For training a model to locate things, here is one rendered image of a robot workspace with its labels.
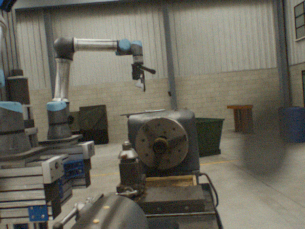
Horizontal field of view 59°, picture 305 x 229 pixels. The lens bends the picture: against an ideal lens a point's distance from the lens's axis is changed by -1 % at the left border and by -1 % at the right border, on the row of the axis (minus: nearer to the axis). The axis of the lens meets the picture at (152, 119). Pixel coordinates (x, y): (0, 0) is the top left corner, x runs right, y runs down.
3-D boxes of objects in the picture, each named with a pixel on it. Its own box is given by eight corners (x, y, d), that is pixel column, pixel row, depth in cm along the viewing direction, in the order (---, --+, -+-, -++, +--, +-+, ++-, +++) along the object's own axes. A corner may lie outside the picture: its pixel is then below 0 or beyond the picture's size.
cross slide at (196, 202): (101, 200, 116) (100, 190, 116) (202, 195, 111) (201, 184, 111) (88, 216, 100) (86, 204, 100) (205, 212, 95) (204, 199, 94)
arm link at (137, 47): (129, 43, 194) (141, 42, 195) (130, 58, 194) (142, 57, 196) (130, 40, 186) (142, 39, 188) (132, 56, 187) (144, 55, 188)
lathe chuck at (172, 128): (137, 165, 173) (137, 116, 171) (188, 167, 169) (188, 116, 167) (135, 169, 164) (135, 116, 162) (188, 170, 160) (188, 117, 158)
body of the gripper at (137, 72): (134, 81, 197) (132, 64, 196) (146, 79, 196) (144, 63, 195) (132, 80, 189) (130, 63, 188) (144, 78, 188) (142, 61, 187)
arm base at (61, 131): (42, 140, 164) (40, 124, 163) (53, 137, 179) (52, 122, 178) (66, 138, 163) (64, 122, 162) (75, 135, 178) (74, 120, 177)
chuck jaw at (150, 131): (155, 141, 165) (141, 128, 165) (161, 136, 164) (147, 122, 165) (153, 144, 154) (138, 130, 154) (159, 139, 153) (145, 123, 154)
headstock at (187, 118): (142, 157, 240) (137, 112, 238) (196, 152, 234) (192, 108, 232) (128, 174, 181) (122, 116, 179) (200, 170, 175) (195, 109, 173)
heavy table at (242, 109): (228, 130, 1094) (226, 105, 1089) (238, 129, 1096) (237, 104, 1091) (243, 134, 934) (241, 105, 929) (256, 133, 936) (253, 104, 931)
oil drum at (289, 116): (278, 140, 746) (275, 109, 741) (298, 138, 749) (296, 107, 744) (289, 143, 687) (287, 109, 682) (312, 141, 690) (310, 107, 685)
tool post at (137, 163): (124, 180, 111) (122, 156, 110) (142, 179, 110) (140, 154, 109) (120, 185, 103) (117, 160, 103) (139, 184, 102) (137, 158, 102)
